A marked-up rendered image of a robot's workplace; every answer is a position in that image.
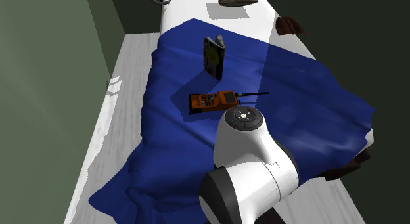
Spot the orange handheld radio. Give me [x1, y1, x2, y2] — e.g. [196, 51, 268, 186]
[188, 90, 271, 115]

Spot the dark brown nightstand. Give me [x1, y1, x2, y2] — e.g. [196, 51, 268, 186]
[275, 16, 308, 37]

